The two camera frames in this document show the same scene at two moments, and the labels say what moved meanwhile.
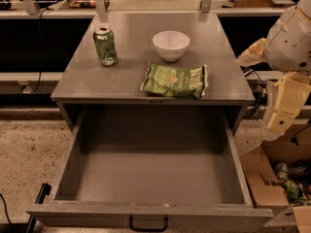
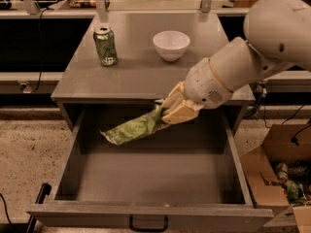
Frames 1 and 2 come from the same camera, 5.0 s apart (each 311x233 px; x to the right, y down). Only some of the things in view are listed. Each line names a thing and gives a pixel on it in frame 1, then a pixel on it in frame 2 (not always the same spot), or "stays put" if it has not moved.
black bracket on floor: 45,190 stays put
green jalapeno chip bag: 176,81 -> 135,127
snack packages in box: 294,181 stays put
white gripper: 289,46 -> 203,83
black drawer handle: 148,229 stays put
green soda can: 106,47 stays put
